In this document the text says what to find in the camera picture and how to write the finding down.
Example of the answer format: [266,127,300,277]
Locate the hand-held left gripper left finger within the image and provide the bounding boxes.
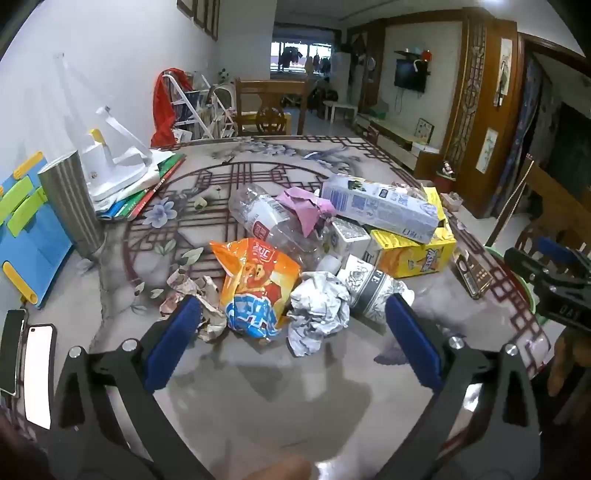
[46,295,218,480]

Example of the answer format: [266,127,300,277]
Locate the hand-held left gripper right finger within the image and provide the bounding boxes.
[374,293,543,480]

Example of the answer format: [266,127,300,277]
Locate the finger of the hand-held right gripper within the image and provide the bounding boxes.
[536,236,591,272]
[504,248,591,296]

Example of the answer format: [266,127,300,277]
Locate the red bin with green rim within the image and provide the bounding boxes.
[482,244,550,324]

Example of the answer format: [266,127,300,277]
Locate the printed paper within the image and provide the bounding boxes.
[159,268,227,342]

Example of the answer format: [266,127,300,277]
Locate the grey white paper cup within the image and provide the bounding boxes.
[336,255,414,326]

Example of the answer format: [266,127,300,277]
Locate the small dark box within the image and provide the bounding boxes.
[451,251,492,301]

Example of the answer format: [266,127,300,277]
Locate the yellow cardboard box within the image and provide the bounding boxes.
[367,185,458,279]

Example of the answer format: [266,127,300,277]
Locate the white paper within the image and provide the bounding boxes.
[286,271,352,357]

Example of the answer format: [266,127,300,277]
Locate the orange snack bag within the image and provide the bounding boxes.
[210,237,303,340]

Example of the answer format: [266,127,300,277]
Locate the small white carton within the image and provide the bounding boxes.
[330,217,372,259]

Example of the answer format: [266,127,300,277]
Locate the white blue milk carton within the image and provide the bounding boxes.
[321,174,439,244]

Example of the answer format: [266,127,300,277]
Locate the clear plastic bottle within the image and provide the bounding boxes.
[228,183,343,273]

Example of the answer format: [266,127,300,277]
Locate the pink paper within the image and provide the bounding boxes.
[276,187,338,238]

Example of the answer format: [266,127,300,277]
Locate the person's right hand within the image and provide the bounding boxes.
[549,323,591,398]

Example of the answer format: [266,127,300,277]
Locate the carved wooden chair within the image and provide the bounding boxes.
[485,154,591,278]

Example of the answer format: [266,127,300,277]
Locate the hanging scroll painting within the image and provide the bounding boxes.
[475,128,499,174]
[498,38,514,107]

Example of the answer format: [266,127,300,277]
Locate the red pot with figurine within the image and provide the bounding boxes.
[436,159,458,192]

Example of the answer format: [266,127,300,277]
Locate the black smartphone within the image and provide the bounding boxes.
[0,308,29,398]
[23,323,57,431]

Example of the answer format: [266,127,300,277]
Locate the stack of colourful books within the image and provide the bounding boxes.
[95,150,188,222]

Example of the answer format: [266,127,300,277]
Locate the blue stand with coloured clips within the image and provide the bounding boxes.
[0,152,75,310]

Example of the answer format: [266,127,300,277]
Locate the grey ribbed cylinder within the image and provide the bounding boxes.
[37,150,106,259]

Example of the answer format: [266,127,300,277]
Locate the wooden lattice partition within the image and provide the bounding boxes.
[443,21,525,217]

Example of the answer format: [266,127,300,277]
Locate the white desk lamp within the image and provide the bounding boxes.
[55,53,155,201]

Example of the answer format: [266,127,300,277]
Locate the low television cabinet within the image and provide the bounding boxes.
[355,113,444,174]

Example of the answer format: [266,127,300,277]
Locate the red cloth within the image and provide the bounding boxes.
[151,69,195,147]

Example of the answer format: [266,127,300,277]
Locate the yellow seat cushion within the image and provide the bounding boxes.
[240,111,293,136]

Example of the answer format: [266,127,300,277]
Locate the white book rack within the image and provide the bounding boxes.
[161,74,241,141]

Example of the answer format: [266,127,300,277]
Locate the small white table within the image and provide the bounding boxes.
[323,100,360,123]

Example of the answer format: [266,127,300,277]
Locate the wooden dining chair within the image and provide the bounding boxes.
[233,78,308,137]

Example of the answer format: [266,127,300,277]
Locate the white refrigerator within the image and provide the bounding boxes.
[331,52,354,104]

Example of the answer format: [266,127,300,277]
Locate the hanging dark clothes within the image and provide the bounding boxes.
[278,46,303,70]

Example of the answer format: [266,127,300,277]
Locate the wall television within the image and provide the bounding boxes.
[394,59,428,93]

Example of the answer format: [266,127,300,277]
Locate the wall shelf with ornaments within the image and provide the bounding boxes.
[394,46,432,63]

